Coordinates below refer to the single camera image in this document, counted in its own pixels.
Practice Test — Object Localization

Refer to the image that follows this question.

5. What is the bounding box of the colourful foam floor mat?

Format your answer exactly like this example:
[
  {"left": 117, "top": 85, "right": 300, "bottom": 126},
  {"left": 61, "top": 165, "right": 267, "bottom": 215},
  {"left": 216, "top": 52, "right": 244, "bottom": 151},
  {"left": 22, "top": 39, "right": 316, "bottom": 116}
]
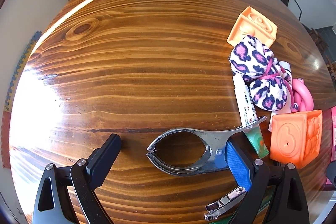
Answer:
[{"left": 1, "top": 30, "right": 43, "bottom": 169}]

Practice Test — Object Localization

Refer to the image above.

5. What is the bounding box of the green tube with gold cap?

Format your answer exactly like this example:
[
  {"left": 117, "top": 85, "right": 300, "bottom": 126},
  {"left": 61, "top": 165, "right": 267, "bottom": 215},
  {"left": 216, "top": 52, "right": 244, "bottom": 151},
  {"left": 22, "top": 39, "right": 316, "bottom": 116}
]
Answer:
[{"left": 213, "top": 186, "right": 275, "bottom": 224}]

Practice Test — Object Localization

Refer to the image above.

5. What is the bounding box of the light orange toy cube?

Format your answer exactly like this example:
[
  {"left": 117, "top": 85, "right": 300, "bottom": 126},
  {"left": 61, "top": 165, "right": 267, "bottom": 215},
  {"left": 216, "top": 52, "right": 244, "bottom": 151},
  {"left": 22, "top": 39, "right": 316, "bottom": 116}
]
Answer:
[{"left": 227, "top": 6, "right": 278, "bottom": 48}]

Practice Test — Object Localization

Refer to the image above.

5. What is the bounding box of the large white cream tube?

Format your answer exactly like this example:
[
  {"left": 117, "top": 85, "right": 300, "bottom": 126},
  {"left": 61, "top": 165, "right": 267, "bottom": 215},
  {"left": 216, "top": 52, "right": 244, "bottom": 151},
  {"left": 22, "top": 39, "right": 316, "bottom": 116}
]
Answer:
[{"left": 267, "top": 61, "right": 293, "bottom": 132}]

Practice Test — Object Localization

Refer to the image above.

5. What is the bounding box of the pink metal tin box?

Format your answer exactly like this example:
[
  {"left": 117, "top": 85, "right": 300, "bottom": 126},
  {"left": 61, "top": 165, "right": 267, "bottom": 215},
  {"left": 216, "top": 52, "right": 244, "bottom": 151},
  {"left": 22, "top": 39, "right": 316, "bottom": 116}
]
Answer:
[{"left": 323, "top": 106, "right": 335, "bottom": 191}]

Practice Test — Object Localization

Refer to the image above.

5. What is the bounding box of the large metal clamp clip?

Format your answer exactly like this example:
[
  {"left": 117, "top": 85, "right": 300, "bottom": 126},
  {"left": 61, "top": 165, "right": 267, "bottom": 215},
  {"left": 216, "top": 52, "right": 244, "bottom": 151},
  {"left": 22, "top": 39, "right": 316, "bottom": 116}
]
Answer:
[{"left": 146, "top": 116, "right": 266, "bottom": 177}]

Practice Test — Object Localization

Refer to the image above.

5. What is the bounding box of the bright orange toy cube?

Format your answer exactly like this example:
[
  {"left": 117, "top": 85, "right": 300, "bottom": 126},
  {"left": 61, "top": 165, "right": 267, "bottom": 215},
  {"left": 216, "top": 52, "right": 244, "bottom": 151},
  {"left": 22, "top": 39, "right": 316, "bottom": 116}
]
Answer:
[{"left": 269, "top": 110, "right": 322, "bottom": 169}]

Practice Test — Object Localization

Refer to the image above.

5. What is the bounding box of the metal nail clipper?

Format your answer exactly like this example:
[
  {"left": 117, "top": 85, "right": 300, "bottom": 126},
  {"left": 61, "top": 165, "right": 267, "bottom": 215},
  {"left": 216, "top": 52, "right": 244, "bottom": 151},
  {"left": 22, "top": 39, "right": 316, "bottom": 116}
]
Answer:
[{"left": 205, "top": 186, "right": 247, "bottom": 221}]

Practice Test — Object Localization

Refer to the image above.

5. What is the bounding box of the leopard print fabric scrunchie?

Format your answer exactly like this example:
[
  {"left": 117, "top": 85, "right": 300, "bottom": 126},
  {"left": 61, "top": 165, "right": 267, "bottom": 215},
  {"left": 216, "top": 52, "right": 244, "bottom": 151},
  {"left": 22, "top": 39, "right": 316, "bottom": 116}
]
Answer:
[{"left": 228, "top": 35, "right": 298, "bottom": 113}]

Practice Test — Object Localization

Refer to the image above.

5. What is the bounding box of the small white green tube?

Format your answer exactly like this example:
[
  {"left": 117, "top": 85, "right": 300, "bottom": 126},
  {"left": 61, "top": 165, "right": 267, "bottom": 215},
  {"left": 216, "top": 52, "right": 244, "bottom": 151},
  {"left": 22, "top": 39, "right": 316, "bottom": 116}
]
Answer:
[{"left": 232, "top": 75, "right": 269, "bottom": 159}]

